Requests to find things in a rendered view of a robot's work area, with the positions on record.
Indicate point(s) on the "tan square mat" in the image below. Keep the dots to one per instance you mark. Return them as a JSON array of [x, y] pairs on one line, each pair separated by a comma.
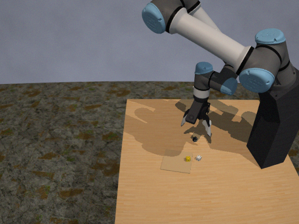
[[175, 160]]

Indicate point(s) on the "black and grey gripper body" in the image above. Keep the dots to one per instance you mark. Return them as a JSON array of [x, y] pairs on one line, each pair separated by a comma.
[[205, 108]]

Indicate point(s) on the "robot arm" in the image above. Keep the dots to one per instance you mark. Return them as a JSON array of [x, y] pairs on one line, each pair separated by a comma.
[[267, 66]]

